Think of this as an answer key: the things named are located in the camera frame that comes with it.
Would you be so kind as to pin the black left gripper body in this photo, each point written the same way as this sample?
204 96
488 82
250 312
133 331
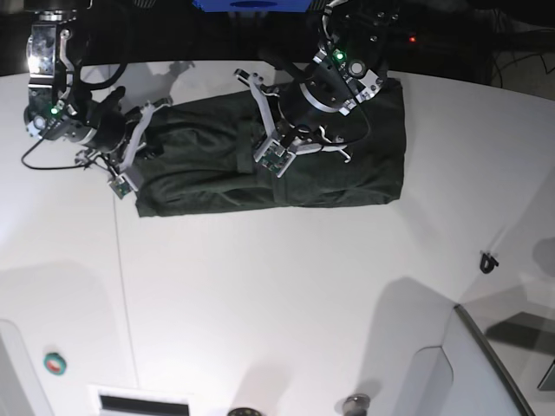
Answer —
341 78

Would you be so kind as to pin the dark green t-shirt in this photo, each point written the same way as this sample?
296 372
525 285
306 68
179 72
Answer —
197 172

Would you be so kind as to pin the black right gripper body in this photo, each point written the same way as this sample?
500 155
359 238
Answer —
98 125

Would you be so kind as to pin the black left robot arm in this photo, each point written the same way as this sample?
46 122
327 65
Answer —
383 154

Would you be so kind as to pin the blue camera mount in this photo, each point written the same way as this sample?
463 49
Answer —
288 6

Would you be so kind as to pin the round metal knob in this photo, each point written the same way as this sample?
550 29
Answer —
356 404

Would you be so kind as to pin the green red tape roll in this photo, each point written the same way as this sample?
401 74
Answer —
55 364

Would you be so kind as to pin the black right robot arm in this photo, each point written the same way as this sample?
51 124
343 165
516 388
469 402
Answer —
62 106

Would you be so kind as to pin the small black clip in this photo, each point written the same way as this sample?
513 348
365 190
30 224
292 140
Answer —
488 262

